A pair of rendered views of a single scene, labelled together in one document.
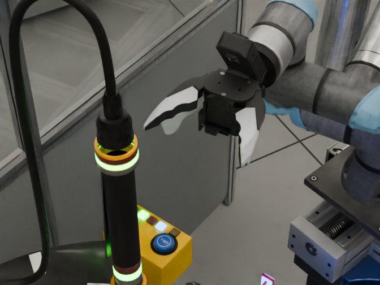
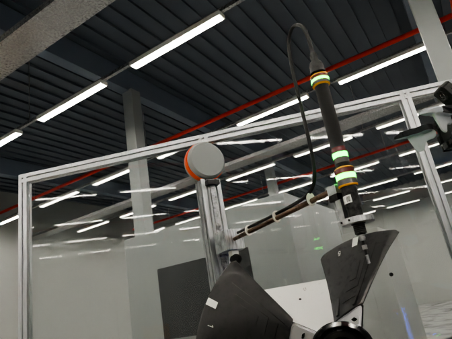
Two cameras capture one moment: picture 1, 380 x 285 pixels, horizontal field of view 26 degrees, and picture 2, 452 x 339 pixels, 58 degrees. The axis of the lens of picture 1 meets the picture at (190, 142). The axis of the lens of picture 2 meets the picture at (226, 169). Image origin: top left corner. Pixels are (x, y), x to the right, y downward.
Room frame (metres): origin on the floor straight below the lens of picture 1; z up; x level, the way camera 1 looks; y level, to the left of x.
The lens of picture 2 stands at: (-0.10, -0.55, 1.33)
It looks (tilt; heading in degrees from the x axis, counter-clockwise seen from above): 19 degrees up; 59
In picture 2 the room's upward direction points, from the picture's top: 10 degrees counter-clockwise
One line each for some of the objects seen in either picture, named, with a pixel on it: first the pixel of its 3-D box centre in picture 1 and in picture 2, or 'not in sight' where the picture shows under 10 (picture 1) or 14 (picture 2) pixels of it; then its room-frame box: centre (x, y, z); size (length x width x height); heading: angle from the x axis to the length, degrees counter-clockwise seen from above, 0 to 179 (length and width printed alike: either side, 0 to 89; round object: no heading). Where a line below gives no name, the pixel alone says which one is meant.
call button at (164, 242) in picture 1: (164, 243); not in sight; (1.01, 0.05, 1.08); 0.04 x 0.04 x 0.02
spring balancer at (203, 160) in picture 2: not in sight; (204, 162); (0.60, 0.79, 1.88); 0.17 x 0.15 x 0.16; 142
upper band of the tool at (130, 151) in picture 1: (116, 152); (320, 81); (0.57, 0.07, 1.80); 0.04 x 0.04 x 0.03
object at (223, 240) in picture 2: not in sight; (228, 241); (0.60, 0.70, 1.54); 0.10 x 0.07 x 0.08; 87
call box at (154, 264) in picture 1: (147, 248); not in sight; (1.04, 0.09, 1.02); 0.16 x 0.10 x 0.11; 52
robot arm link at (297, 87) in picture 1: (288, 80); not in sight; (0.98, -0.16, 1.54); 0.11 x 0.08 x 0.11; 62
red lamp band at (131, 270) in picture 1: (126, 259); (338, 151); (0.57, 0.07, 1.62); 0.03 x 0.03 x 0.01
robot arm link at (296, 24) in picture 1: (283, 27); not in sight; (0.99, -0.14, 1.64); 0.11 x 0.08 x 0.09; 152
